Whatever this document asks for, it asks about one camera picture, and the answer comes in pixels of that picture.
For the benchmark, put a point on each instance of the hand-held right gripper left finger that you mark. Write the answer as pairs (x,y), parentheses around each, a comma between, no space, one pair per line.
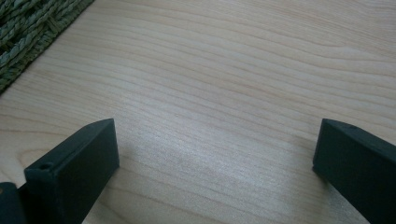
(74,168)

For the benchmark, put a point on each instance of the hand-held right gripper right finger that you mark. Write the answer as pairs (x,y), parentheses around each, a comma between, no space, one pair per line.
(358,165)

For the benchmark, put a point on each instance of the green woven basket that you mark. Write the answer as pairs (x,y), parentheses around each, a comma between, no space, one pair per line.
(25,34)

